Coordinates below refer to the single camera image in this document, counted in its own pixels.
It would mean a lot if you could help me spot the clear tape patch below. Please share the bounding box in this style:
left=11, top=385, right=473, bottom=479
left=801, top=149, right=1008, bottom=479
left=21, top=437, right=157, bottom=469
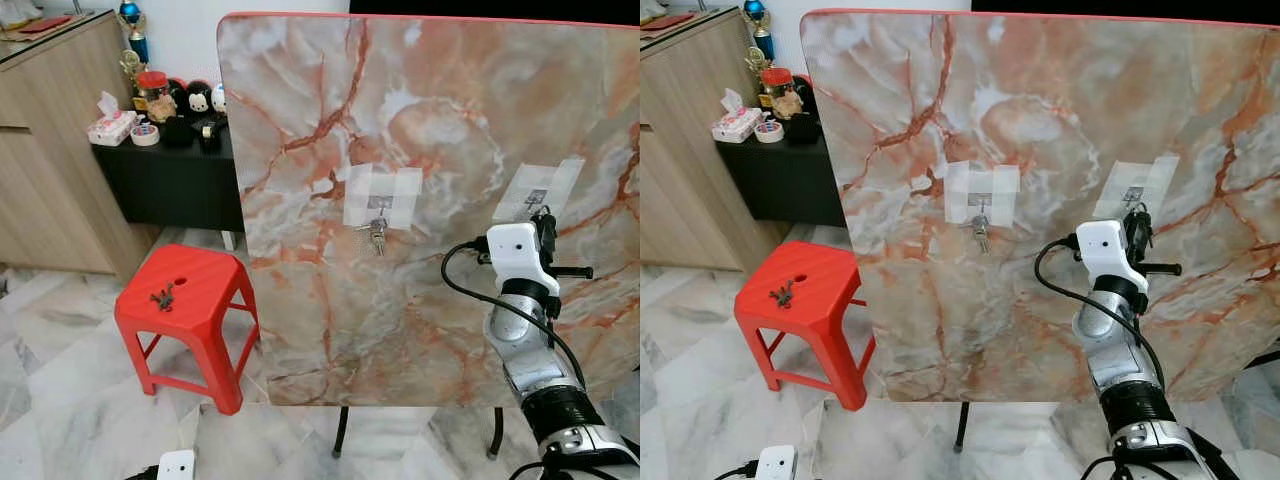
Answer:
left=944, top=159, right=1022, bottom=227
left=492, top=156, right=587, bottom=224
left=1092, top=152, right=1182, bottom=222
left=341, top=162, right=424, bottom=230

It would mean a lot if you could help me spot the light wooden cabinet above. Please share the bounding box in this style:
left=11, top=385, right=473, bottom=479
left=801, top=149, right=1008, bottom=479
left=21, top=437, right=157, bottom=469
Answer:
left=0, top=10, right=163, bottom=278
left=640, top=8, right=773, bottom=273

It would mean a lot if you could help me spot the upright marble-pattern table top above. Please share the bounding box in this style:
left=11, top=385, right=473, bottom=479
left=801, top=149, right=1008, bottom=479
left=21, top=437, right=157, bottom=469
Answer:
left=799, top=7, right=1280, bottom=404
left=216, top=11, right=641, bottom=409

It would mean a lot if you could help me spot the pink white tissue pack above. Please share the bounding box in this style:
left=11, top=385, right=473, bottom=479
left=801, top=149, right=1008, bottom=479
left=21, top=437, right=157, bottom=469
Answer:
left=86, top=91, right=139, bottom=147
left=710, top=89, right=764, bottom=144

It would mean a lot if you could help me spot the black television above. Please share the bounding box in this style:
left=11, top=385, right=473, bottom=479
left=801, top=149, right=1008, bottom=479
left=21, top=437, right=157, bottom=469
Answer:
left=970, top=0, right=1280, bottom=24
left=348, top=0, right=641, bottom=27

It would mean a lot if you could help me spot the black low bench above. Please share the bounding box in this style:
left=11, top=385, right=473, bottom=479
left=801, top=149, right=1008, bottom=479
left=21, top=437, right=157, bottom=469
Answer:
left=91, top=125, right=247, bottom=234
left=714, top=124, right=847, bottom=229

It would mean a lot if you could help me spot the red plastic stool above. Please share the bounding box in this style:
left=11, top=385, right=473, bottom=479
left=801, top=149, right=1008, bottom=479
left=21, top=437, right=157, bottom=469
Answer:
left=732, top=240, right=877, bottom=412
left=114, top=243, right=260, bottom=416

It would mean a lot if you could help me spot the red-lidded jar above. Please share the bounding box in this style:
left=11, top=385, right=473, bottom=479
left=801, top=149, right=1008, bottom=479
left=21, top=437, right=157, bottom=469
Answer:
left=136, top=69, right=170, bottom=124
left=759, top=66, right=794, bottom=120

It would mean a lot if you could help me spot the blue and gold trophy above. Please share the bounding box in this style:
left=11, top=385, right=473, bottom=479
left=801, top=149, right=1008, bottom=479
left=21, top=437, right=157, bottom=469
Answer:
left=741, top=0, right=777, bottom=97
left=116, top=0, right=152, bottom=102

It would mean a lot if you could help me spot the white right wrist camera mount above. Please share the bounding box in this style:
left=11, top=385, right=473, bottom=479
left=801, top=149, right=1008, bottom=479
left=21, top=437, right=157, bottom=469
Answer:
left=1077, top=219, right=1151, bottom=293
left=486, top=222, right=562, bottom=297

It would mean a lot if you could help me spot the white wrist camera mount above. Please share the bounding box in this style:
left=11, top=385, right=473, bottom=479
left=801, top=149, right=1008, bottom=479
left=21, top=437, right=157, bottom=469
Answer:
left=755, top=445, right=799, bottom=480
left=156, top=450, right=197, bottom=480
left=1077, top=219, right=1151, bottom=293
left=486, top=222, right=562, bottom=297

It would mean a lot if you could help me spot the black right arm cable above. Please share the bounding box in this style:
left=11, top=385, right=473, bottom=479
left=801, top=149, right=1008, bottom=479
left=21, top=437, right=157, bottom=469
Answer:
left=440, top=237, right=592, bottom=393
left=1034, top=234, right=1168, bottom=393

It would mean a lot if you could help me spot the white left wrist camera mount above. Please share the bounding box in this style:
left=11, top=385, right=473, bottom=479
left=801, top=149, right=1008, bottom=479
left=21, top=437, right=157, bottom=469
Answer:
left=755, top=445, right=799, bottom=480
left=156, top=450, right=197, bottom=480

